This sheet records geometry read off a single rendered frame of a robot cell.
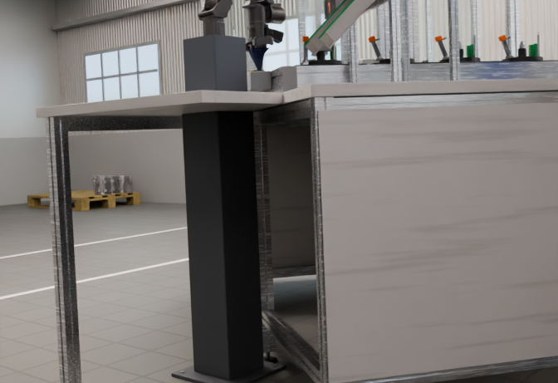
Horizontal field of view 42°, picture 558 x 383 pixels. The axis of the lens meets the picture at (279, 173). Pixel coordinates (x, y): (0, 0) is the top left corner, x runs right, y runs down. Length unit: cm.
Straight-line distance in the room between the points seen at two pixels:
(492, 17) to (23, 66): 651
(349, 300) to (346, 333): 8
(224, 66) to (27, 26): 862
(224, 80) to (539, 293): 108
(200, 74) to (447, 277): 97
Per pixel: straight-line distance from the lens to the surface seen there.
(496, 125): 183
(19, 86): 1057
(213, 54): 221
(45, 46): 1085
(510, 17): 346
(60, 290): 226
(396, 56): 196
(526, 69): 258
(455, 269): 180
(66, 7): 1082
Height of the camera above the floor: 74
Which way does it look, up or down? 3 degrees down
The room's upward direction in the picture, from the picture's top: 2 degrees counter-clockwise
